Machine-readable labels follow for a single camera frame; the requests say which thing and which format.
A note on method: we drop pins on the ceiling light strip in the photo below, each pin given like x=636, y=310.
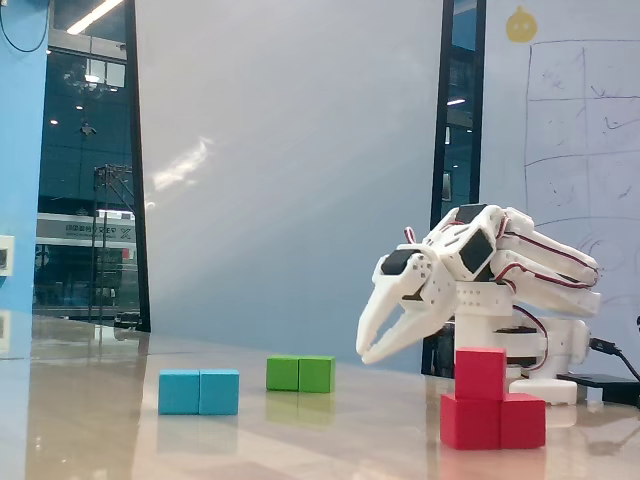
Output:
x=95, y=16

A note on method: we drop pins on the small red cube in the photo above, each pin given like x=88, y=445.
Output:
x=480, y=375

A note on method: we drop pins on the yellow round sticker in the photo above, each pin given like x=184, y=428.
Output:
x=522, y=27

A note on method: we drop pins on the wide black door frame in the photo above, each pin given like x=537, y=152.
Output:
x=440, y=150

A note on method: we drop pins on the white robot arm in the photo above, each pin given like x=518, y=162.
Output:
x=570, y=302

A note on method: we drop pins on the dark metal scaffold tower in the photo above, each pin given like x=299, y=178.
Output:
x=95, y=225

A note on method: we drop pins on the white wall switch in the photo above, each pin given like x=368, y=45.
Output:
x=6, y=255

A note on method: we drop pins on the slim black window post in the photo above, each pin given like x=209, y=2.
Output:
x=137, y=200

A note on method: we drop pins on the whiteboard with marker drawings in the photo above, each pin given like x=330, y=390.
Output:
x=555, y=125

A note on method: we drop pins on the flat black box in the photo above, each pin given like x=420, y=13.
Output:
x=615, y=387

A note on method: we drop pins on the long blue block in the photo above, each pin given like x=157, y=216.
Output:
x=200, y=392

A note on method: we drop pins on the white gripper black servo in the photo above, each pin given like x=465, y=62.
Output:
x=411, y=289

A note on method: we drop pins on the long green block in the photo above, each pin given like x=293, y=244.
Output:
x=300, y=374

